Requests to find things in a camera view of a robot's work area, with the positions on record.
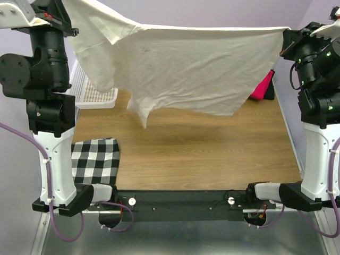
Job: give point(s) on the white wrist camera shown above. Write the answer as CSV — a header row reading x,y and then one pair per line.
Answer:
x,y
19,14
328,31

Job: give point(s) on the black folded t shirt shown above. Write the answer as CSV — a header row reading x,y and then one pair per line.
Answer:
x,y
270,92

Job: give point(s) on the white t shirt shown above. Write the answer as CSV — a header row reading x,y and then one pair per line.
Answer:
x,y
207,70

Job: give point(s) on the pink folded t shirt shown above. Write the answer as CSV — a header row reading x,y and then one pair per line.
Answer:
x,y
261,89

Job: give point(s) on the black white checkered cloth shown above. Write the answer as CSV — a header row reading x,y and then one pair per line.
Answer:
x,y
95,161

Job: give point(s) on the aluminium frame rail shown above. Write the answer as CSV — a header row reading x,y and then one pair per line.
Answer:
x,y
305,212

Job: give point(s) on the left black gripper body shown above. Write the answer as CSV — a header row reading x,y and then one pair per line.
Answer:
x,y
61,24

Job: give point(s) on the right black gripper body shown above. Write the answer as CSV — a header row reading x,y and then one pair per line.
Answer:
x,y
303,43

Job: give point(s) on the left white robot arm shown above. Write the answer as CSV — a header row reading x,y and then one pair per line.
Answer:
x,y
42,80

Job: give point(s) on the white plastic basket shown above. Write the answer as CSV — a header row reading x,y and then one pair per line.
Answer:
x,y
86,96

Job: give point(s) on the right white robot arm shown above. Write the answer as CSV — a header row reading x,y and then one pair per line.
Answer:
x,y
318,100

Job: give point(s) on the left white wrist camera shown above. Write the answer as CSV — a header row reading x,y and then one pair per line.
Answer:
x,y
19,14

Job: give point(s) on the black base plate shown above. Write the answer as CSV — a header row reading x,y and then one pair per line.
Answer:
x,y
179,206

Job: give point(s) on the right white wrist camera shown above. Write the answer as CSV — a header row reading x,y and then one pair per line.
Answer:
x,y
328,31

